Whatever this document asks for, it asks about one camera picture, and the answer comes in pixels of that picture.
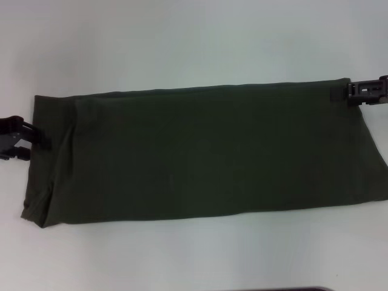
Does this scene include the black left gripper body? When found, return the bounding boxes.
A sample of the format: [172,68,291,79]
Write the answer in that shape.
[0,115,27,161]

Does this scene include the dark green FREE T-shirt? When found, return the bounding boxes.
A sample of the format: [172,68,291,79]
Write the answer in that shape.
[20,77,388,229]

